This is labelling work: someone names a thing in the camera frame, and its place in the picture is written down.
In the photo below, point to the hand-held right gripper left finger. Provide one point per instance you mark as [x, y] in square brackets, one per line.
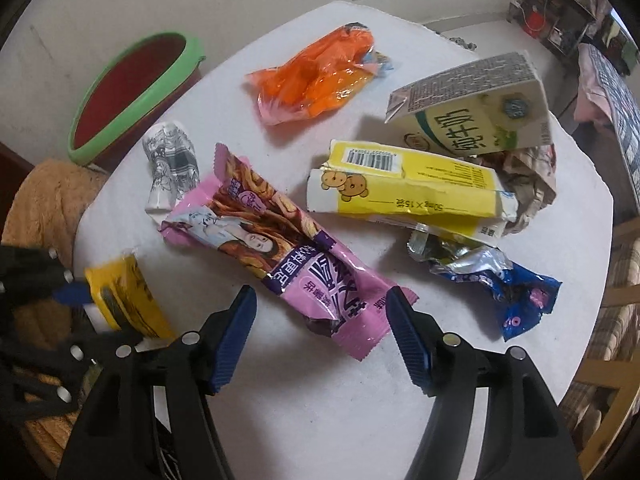
[232, 340]

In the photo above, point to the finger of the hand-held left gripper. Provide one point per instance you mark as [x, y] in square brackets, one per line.
[50, 360]
[70, 294]

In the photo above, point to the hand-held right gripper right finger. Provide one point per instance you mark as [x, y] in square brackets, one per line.
[410, 340]

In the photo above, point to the yellow snack packet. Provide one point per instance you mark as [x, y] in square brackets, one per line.
[125, 295]

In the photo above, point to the pink snack wrapper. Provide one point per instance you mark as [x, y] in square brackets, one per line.
[280, 255]

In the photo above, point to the blue foil wrapper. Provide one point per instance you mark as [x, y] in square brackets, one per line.
[510, 295]

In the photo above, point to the yellow cardboard box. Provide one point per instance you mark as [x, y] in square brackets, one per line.
[425, 190]

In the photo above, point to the black and white wrapper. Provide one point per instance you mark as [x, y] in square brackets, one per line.
[167, 160]

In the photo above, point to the printed paper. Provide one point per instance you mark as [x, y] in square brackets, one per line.
[532, 180]

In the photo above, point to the red basin with green rim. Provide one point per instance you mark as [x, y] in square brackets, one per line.
[125, 90]

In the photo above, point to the cream milk carton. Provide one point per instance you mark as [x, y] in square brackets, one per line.
[475, 110]

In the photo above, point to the orange plastic wrapper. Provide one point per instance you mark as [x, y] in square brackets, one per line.
[310, 75]

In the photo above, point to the wooden stool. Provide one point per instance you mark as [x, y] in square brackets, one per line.
[45, 440]

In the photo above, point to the tan fuzzy cushion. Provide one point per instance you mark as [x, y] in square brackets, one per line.
[45, 210]

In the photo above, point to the checked brown cushion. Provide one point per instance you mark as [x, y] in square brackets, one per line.
[620, 310]

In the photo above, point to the wooden chair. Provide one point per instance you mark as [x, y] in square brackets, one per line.
[617, 410]

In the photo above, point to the bed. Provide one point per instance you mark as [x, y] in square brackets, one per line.
[610, 125]

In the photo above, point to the blue plaid blanket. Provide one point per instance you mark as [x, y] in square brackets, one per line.
[622, 110]

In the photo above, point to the red bucket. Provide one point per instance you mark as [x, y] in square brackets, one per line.
[534, 20]

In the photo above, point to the clothes on bed end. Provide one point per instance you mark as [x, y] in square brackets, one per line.
[617, 40]

